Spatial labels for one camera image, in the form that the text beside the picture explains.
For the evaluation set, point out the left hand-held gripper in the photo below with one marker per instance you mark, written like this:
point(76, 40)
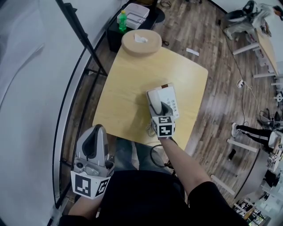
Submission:
point(82, 183)

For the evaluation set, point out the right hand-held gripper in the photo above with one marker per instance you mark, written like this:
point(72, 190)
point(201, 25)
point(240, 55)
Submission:
point(164, 128)

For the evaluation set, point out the white telephone handset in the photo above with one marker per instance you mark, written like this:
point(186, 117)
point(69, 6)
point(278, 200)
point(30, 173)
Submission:
point(153, 98)

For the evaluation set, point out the person's left forearm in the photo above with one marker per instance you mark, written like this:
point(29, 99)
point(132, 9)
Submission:
point(85, 208)

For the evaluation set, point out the person's right forearm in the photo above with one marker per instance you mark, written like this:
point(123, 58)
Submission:
point(185, 167)

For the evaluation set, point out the white telephone base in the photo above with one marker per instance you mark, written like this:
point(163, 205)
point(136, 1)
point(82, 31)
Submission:
point(169, 95)

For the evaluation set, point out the person's blue jeans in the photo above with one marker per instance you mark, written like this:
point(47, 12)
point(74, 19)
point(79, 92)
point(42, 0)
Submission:
point(126, 156)

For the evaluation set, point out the white paper strip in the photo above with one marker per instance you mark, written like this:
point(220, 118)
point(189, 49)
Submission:
point(192, 51)

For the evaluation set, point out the round cork tissue box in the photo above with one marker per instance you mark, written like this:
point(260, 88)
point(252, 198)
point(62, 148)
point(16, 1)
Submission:
point(137, 46)

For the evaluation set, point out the person's black shirt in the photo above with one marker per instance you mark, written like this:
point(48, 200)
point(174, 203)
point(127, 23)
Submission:
point(143, 198)

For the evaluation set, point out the small black floor object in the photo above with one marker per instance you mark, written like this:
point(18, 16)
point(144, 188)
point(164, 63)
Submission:
point(232, 154)

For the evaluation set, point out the white power strip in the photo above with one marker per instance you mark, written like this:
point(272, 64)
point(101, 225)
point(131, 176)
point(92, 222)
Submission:
point(240, 83)

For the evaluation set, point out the black low cabinet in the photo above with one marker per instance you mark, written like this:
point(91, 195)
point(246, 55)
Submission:
point(113, 38)

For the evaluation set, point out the white floor bar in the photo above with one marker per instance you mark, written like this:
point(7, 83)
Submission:
point(243, 145)
point(222, 184)

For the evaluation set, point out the green plastic bottle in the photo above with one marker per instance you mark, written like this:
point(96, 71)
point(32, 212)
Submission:
point(122, 23)

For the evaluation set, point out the white rectangular box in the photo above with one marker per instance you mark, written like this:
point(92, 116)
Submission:
point(136, 11)

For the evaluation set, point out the black slanted pole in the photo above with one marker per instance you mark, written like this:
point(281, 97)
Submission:
point(81, 35)

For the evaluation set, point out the wooden table white legs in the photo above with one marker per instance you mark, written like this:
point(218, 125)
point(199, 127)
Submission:
point(267, 50)

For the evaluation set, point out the large whiteboard black frame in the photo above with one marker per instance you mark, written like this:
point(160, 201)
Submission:
point(26, 110)

